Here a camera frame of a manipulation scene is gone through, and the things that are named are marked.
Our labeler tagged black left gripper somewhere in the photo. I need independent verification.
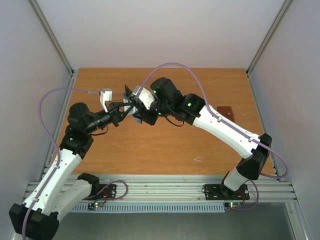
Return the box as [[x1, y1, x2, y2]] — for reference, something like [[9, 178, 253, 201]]
[[85, 102, 132, 134]]

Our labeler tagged black leather card holder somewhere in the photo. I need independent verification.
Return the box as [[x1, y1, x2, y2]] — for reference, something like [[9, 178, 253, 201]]
[[122, 85, 143, 124]]

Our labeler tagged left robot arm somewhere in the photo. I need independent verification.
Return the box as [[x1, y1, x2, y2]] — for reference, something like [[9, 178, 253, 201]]
[[9, 102, 134, 240]]

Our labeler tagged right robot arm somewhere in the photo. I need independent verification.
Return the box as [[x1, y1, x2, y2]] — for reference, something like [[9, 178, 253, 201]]
[[132, 77, 272, 200]]

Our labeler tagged brown leather card holder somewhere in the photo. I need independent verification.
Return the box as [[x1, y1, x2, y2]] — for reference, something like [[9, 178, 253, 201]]
[[216, 106, 235, 122]]

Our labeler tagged left circuit board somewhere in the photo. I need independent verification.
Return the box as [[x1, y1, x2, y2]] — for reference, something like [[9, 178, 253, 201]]
[[87, 202, 104, 211]]

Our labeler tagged circuit board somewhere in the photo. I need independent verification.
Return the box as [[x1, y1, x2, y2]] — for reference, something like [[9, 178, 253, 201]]
[[87, 202, 104, 211], [224, 201, 242, 209]]

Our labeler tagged right circuit board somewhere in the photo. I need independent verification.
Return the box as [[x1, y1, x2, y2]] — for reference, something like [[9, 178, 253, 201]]
[[224, 201, 242, 209]]

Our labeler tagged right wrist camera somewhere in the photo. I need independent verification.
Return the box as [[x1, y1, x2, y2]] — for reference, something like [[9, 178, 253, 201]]
[[132, 85, 155, 111]]

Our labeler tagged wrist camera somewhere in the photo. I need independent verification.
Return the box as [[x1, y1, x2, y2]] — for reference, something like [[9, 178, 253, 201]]
[[99, 88, 113, 113], [132, 85, 155, 111]]

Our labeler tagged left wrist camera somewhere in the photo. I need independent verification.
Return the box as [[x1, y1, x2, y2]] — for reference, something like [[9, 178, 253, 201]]
[[99, 88, 113, 113]]

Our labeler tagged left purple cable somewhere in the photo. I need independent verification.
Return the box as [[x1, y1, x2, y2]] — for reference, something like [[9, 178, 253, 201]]
[[21, 87, 102, 237]]

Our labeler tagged purple cable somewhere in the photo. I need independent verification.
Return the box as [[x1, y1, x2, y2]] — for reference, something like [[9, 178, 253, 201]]
[[21, 87, 102, 237], [139, 62, 290, 182]]

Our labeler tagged aluminium rail frame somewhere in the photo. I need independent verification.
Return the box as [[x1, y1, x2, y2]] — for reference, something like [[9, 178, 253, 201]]
[[96, 174, 298, 203]]

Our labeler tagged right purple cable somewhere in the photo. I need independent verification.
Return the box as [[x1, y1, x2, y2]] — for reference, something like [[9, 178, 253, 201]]
[[139, 62, 290, 182]]

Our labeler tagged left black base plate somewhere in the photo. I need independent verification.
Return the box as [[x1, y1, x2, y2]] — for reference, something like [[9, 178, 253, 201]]
[[84, 184, 117, 200]]

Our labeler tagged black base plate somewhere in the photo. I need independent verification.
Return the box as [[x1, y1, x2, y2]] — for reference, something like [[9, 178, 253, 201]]
[[201, 184, 250, 201], [84, 184, 117, 200]]

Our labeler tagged grey slotted cable duct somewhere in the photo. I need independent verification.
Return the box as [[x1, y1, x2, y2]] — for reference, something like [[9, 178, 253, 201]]
[[70, 202, 225, 214]]

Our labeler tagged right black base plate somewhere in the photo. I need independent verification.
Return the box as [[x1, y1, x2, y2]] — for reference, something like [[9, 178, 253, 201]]
[[201, 184, 250, 201]]

